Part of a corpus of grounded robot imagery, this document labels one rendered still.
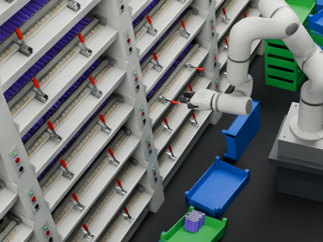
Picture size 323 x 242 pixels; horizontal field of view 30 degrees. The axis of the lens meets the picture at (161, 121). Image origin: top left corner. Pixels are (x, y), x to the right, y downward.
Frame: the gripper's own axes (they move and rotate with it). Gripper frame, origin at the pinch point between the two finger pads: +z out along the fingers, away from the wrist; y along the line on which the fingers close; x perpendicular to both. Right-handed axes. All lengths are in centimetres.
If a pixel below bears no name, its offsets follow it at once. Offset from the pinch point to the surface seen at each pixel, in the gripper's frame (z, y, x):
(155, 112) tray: 15.7, 5.0, 7.6
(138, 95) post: 10.1, 18.1, -13.6
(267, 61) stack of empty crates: 5, -92, 46
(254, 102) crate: -3, -53, 45
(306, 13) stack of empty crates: -12, -115, 26
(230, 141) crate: 0, -26, 50
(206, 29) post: 12.5, -47.7, -4.5
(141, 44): 10.0, 5.9, -31.8
